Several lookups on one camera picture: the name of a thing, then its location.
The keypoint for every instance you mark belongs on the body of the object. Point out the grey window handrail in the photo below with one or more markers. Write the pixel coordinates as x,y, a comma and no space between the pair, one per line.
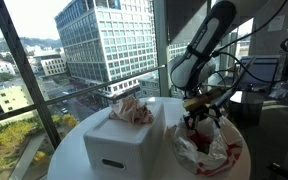
84,92

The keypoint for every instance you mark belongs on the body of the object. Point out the white paper sheet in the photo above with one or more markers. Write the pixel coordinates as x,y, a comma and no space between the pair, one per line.
277,23

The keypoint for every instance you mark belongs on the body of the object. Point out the pink cloth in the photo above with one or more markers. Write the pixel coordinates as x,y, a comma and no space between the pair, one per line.
132,110

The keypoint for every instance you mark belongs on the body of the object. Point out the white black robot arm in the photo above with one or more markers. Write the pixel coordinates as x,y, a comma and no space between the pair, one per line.
204,36

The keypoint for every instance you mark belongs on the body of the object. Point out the wooden frame dark lounge chair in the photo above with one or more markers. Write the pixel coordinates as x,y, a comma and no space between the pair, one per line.
260,73

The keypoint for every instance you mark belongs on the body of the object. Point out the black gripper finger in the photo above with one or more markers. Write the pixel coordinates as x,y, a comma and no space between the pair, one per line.
190,123
217,120

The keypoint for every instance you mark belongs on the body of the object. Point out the dark window frame post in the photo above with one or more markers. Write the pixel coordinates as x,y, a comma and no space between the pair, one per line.
161,50
24,66

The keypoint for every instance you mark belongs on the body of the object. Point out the white red plastic bag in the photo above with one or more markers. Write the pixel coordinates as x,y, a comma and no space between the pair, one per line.
214,153

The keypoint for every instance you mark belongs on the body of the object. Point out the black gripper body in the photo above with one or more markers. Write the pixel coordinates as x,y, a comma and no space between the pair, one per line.
202,114

